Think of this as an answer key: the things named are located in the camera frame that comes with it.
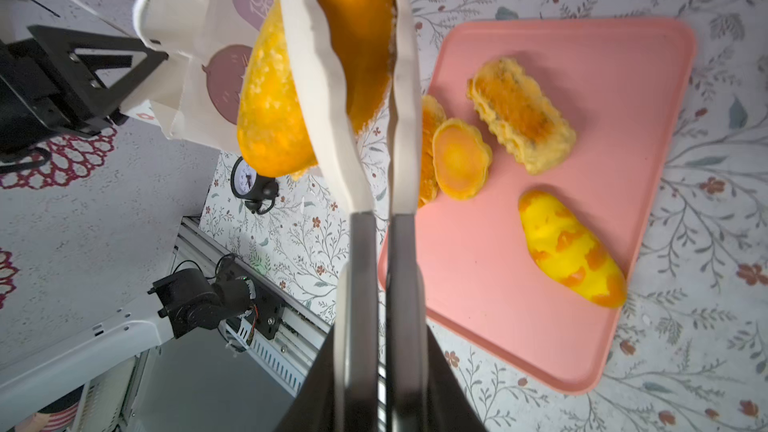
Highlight round egg tart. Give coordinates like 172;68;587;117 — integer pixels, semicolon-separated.
432;118;493;201

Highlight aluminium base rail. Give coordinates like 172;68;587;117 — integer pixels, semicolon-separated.
158;213;349;410

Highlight pink plastic tray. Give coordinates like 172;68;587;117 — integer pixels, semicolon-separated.
376;16;698;396

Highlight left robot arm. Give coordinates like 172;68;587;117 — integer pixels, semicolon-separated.
1;25;248;430

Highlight golden oval bread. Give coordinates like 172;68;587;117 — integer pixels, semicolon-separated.
237;0;396;177

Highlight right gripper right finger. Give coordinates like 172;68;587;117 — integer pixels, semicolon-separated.
386;0;428;431

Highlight braided yellow bread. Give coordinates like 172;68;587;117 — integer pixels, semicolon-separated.
467;57;577;175

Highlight black alarm clock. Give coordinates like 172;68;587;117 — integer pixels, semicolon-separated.
230;157;279;215

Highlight white printed paper bag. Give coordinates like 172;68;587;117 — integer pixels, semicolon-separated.
122;0;273;153

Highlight yellow orange swirl bun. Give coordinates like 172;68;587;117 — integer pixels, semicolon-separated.
518;190;627;309

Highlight ridged yellow corn bread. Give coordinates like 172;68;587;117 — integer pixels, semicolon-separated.
419;95;447;207

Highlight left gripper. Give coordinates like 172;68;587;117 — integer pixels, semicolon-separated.
1;25;169;153

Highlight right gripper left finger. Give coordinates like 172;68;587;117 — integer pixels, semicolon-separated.
277;0;379;431

